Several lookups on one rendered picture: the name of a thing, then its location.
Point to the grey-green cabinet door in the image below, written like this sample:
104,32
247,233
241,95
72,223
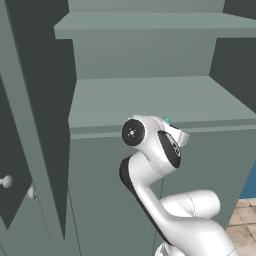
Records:
46,100
13,160
100,200
216,160
235,66

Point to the grey-green lower cabinet door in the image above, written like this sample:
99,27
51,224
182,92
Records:
100,200
216,160

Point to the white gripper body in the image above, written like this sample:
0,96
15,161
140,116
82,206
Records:
181,136

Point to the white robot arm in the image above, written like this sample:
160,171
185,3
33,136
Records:
151,156

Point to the white round door knob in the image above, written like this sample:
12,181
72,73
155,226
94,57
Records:
6,181
31,192

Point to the grey-green open cabinet with shelves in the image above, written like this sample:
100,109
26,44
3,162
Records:
150,96

